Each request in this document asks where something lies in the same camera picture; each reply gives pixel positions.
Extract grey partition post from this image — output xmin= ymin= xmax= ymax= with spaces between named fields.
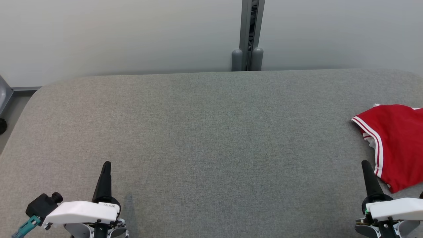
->
xmin=231 ymin=0 xmax=266 ymax=72

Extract grey partition leg with caster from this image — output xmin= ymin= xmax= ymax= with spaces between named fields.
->
xmin=0 ymin=75 xmax=14 ymax=135

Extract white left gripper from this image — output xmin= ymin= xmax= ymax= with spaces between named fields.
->
xmin=42 ymin=161 xmax=121 ymax=229

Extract teal left camera connector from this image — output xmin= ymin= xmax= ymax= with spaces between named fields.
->
xmin=12 ymin=215 xmax=42 ymax=238

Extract red basketball jersey white sleeves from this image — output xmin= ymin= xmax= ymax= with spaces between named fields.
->
xmin=351 ymin=103 xmax=423 ymax=194

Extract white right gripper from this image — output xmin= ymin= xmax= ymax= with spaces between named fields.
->
xmin=361 ymin=160 xmax=423 ymax=223

